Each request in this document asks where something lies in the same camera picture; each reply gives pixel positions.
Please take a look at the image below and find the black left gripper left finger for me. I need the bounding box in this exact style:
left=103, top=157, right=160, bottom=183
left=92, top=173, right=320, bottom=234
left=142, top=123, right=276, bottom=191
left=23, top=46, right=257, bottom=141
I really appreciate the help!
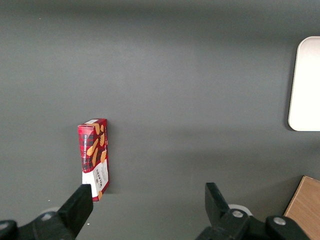
left=14, top=183, right=95, bottom=240

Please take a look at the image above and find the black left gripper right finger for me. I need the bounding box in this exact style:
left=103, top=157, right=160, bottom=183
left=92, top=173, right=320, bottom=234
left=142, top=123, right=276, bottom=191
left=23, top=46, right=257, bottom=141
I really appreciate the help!
left=197, top=182, right=310, bottom=240

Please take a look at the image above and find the beige rectangular tray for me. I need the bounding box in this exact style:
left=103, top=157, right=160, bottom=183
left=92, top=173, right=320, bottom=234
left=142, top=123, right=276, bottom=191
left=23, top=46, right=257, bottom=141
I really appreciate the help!
left=288, top=36, right=320, bottom=132

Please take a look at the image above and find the red shortbread cookie box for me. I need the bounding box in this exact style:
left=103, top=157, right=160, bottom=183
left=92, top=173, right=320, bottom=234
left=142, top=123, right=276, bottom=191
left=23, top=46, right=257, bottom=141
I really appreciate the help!
left=77, top=118, right=110, bottom=203

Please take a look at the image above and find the wooden two-drawer cabinet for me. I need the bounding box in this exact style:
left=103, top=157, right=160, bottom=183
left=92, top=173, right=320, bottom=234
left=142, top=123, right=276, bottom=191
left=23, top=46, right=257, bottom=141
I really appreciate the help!
left=283, top=175, right=320, bottom=240

